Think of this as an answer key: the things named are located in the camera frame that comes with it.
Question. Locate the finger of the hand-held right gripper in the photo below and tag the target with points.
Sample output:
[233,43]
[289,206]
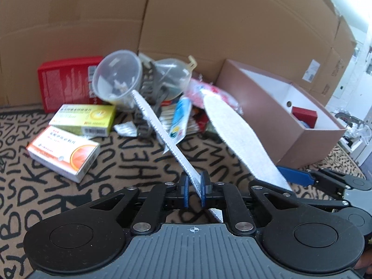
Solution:
[296,176]
[325,202]

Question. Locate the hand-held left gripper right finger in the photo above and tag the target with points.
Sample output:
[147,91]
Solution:
[205,191]

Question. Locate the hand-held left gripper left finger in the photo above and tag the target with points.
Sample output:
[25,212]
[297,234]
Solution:
[183,193]

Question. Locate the white terry insole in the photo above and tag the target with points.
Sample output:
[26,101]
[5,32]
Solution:
[235,133]
[162,132]

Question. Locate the brown cardboard box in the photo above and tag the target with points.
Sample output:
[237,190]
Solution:
[261,101]

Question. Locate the letter print mat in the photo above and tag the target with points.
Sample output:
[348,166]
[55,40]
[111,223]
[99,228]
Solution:
[130,165]

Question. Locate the small red box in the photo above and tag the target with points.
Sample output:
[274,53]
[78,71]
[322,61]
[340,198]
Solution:
[304,116]

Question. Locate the white furniture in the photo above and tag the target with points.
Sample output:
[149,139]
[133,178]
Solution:
[359,139]

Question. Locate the stack of cotton swab packets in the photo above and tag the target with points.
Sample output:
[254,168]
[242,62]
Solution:
[195,122]

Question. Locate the blue and white tube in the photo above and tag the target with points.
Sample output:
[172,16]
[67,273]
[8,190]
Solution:
[179,116]

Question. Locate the silver foil blister pack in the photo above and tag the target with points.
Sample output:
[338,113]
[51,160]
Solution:
[125,129]

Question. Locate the pink and white packet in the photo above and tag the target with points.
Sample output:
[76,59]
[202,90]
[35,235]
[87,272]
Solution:
[200,93]

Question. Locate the clear plastic bowl with tab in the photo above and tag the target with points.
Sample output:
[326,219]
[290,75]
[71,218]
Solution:
[174,75]

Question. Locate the grey plastic rack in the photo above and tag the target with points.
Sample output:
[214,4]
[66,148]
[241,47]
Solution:
[151,78]

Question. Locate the yellow-green medicine box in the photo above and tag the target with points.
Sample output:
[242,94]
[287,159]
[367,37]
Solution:
[82,119]

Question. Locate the orange and white medicine box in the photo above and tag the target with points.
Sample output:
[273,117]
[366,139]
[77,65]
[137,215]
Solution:
[62,151]

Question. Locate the clear plastic cup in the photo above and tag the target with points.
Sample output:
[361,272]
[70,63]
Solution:
[116,75]

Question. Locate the large red box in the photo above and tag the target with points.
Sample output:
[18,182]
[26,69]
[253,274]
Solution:
[65,84]

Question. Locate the large cardboard sheet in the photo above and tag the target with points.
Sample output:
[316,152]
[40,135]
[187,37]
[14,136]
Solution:
[203,20]

